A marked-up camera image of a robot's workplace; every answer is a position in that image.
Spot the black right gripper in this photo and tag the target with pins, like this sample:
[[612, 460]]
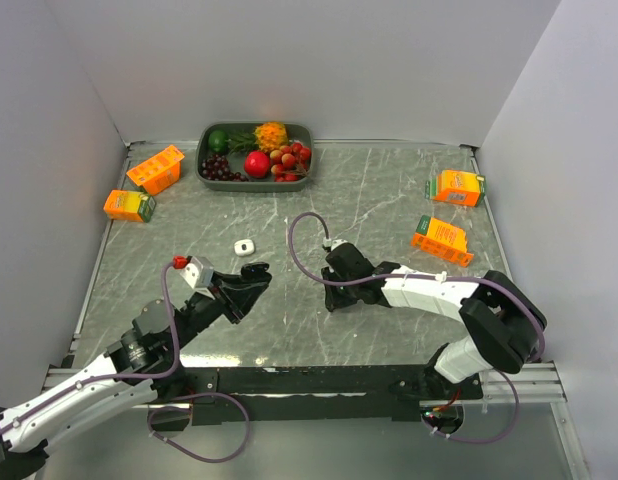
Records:
[[334, 300]]

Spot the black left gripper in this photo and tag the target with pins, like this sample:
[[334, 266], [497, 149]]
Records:
[[230, 296]]

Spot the black earbud charging case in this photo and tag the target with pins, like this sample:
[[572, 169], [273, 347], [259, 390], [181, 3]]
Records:
[[254, 270]]

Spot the white earbud charging case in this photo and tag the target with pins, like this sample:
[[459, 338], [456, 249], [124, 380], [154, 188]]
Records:
[[245, 247]]

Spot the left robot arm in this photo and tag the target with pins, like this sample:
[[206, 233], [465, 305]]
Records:
[[142, 366]]

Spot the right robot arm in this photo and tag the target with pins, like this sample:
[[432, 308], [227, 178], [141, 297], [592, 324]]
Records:
[[504, 329]]

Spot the red lychee bunch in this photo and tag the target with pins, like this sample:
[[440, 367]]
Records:
[[290, 163]]

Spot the red apple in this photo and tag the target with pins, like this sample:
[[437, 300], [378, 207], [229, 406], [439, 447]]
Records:
[[257, 164]]

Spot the dark grape bunch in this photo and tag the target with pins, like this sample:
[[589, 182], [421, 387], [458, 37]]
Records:
[[216, 168]]

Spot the grey-green fruit tray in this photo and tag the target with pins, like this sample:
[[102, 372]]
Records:
[[296, 133]]

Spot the orange box back right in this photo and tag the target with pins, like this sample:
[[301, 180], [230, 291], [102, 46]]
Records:
[[457, 187]]

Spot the orange box back left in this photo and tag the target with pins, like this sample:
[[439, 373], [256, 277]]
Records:
[[159, 172]]

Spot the green leafy sprig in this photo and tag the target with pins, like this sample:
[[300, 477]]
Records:
[[242, 141]]

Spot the orange green box left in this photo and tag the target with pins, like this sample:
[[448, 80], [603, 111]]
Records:
[[131, 206]]

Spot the green lime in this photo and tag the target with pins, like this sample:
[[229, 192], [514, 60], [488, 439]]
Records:
[[218, 141]]

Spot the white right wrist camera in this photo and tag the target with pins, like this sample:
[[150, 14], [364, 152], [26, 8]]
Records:
[[329, 244]]

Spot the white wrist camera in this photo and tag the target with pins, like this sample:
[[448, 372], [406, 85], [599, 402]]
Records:
[[329, 244], [197, 272]]

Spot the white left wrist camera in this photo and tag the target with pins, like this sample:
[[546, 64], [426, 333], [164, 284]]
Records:
[[197, 272]]

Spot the aluminium frame rail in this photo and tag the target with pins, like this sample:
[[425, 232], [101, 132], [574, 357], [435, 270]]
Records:
[[537, 383]]

